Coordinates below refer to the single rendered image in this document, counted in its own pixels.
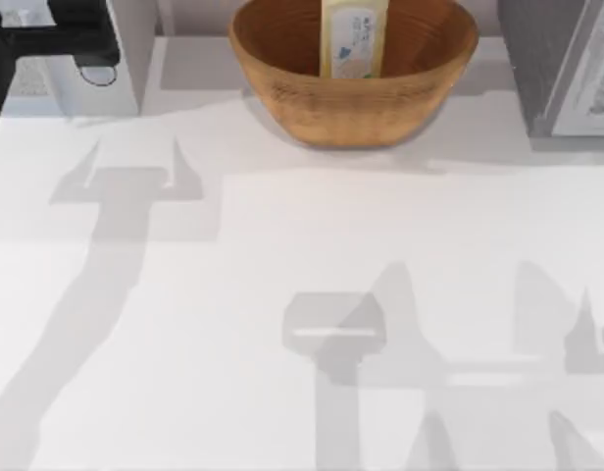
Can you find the pale speckled cabinet door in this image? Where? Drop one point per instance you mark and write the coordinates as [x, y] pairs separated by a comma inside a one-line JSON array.
[[593, 83]]

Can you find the wooden bowl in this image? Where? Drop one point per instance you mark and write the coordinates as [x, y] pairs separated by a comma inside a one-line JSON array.
[[351, 113]]

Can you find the grey cabinet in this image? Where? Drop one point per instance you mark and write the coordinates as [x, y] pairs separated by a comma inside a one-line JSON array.
[[532, 59]]

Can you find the pale yellow bottle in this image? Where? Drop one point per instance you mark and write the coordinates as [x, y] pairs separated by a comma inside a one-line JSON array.
[[352, 34]]

